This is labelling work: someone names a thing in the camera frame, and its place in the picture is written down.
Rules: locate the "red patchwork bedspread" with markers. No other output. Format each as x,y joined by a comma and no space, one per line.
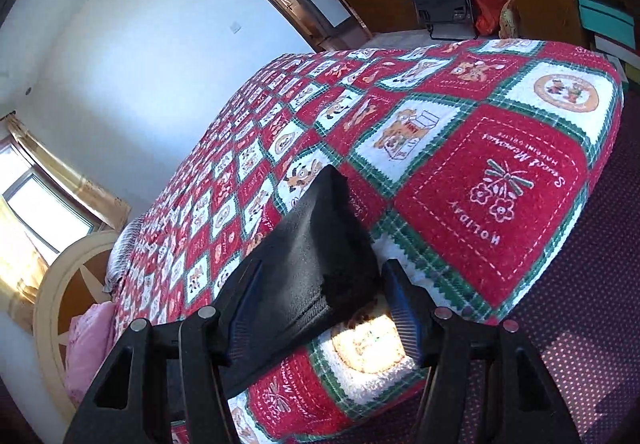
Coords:
468,162

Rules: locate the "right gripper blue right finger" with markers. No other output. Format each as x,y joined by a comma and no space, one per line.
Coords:
411,308

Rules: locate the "cream wooden headboard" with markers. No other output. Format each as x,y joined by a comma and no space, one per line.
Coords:
72,283

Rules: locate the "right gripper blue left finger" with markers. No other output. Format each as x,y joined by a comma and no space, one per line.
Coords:
231,334

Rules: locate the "yellow patterned curtain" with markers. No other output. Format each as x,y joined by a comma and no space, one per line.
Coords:
110,209

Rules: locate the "black pants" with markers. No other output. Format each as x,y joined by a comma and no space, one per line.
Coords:
318,270

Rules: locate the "striped pillow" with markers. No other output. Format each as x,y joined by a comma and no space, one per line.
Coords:
118,260

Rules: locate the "window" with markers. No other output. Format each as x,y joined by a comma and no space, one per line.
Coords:
53,220

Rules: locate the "red bag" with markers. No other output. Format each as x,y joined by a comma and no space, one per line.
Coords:
487,20

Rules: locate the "pink folded blanket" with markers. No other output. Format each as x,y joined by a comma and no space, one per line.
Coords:
90,338

